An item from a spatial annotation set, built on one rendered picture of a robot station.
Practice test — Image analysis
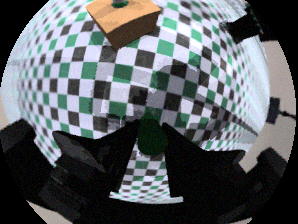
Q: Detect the tan square block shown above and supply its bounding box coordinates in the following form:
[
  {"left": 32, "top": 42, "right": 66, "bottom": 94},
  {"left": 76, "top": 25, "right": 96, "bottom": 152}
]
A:
[{"left": 85, "top": 0, "right": 161, "bottom": 51}]

